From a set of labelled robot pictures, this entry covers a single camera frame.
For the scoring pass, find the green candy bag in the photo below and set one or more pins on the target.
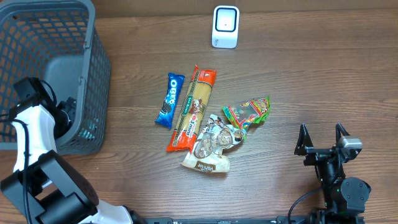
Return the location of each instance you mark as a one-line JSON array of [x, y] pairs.
[[248, 113]]

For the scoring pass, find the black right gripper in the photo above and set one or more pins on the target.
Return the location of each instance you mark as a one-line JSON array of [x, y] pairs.
[[316, 154]]

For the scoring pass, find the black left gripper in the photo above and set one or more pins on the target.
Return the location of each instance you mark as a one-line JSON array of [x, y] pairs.
[[68, 107]]

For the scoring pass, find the grey plastic basket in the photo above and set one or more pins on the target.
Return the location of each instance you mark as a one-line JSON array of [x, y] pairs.
[[57, 41]]

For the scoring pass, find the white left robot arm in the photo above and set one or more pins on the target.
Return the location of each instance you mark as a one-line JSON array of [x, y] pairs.
[[44, 187]]

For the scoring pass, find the white brown cookie bag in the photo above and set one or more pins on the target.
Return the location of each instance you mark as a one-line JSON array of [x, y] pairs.
[[215, 137]]

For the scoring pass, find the white barcode scanner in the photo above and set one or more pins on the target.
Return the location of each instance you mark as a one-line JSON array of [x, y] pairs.
[[225, 27]]

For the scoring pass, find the blue packet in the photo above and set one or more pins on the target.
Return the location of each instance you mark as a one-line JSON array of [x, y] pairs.
[[166, 113]]

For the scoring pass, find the orange pasta packet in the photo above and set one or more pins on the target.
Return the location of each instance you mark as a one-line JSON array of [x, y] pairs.
[[193, 110]]

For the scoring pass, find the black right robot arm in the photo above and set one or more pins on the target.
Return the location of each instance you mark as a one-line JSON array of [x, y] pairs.
[[344, 197]]

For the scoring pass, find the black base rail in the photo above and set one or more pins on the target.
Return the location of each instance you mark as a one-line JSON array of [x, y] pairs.
[[276, 220]]

